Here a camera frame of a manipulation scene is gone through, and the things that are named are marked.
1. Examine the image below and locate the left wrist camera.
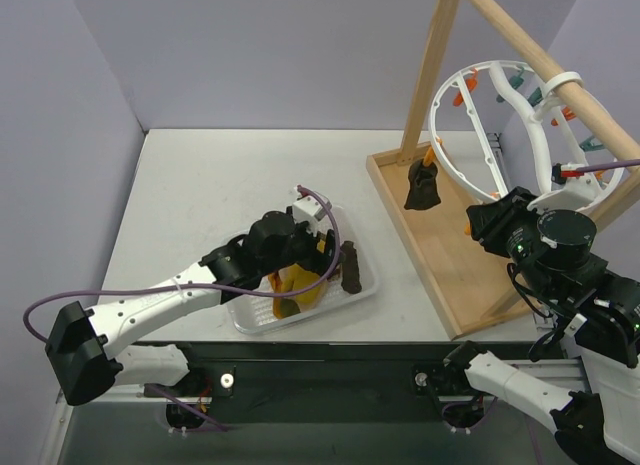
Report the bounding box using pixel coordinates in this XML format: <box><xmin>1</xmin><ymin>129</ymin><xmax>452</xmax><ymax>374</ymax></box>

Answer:
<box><xmin>291</xmin><ymin>185</ymin><xmax>332</xmax><ymax>234</ymax></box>

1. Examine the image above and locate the black sock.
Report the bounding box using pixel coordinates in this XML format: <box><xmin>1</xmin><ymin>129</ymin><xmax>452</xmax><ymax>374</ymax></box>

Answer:
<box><xmin>404</xmin><ymin>159</ymin><xmax>441</xmax><ymax>211</ymax></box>
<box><xmin>341</xmin><ymin>241</ymin><xmax>362</xmax><ymax>295</ymax></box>

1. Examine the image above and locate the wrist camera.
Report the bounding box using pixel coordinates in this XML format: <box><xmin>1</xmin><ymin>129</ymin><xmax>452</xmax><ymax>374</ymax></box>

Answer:
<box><xmin>291</xmin><ymin>185</ymin><xmax>332</xmax><ymax>234</ymax></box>
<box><xmin>527</xmin><ymin>163</ymin><xmax>603</xmax><ymax>213</ymax></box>

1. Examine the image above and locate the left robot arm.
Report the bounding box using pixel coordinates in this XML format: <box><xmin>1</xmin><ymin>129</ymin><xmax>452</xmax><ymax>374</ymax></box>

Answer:
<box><xmin>45</xmin><ymin>211</ymin><xmax>340</xmax><ymax>406</ymax></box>

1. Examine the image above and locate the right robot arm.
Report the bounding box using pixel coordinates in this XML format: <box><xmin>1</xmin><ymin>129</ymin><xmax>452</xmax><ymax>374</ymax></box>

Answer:
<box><xmin>443</xmin><ymin>187</ymin><xmax>639</xmax><ymax>464</ymax></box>

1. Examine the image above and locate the white round sock hanger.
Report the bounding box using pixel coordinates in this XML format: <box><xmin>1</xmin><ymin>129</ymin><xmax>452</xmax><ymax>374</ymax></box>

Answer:
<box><xmin>427</xmin><ymin>60</ymin><xmax>626</xmax><ymax>213</ymax></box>

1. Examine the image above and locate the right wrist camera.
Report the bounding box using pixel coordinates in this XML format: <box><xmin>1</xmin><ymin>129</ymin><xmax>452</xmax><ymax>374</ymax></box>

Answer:
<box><xmin>527</xmin><ymin>163</ymin><xmax>603</xmax><ymax>213</ymax></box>

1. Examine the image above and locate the wooden drying rack frame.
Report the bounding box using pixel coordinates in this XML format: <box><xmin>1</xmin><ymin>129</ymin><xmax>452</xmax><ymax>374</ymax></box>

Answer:
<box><xmin>367</xmin><ymin>0</ymin><xmax>639</xmax><ymax>341</ymax></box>

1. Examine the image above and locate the orange clip top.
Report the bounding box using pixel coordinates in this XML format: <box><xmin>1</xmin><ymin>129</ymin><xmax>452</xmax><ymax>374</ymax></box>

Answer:
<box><xmin>452</xmin><ymin>91</ymin><xmax>465</xmax><ymax>107</ymax></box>

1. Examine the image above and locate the white plastic basket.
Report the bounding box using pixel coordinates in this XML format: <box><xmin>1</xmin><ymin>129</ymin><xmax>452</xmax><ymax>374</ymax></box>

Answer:
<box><xmin>227</xmin><ymin>205</ymin><xmax>379</xmax><ymax>336</ymax></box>

